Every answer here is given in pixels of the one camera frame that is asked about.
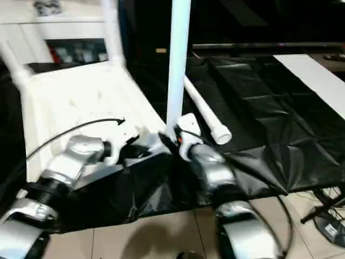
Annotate white plastic table leg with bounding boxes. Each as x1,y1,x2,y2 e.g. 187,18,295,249
100,0,128,66
165,0,192,136
183,75,233,147
0,37,35,90

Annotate black glossy mat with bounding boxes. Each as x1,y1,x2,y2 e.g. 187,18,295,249
0,53,345,233

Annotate dark brown round object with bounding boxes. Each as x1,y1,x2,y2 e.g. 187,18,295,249
176,250,206,259

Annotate black horizontal bar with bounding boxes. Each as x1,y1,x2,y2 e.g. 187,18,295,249
192,42,345,50

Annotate black backdrop cloth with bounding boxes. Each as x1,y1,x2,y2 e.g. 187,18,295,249
118,0,345,58

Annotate white glass-door cabinet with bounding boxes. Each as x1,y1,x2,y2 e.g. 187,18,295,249
0,0,122,66

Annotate white flat panel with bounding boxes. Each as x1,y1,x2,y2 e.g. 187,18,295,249
272,53,345,121

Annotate black object on floor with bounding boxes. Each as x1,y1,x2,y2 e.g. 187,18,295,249
300,198,345,224

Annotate dark object on cabinet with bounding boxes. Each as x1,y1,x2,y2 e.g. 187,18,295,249
33,0,65,16

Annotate dark round stand base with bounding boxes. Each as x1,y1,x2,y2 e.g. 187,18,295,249
315,212,345,247

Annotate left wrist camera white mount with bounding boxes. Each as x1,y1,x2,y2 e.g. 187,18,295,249
106,125,144,167

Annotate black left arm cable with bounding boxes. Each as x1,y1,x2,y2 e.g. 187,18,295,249
25,117,127,160

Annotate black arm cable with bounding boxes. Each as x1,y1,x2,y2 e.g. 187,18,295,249
25,117,127,160
175,126,294,255

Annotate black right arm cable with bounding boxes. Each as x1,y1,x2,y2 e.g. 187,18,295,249
175,126,294,255

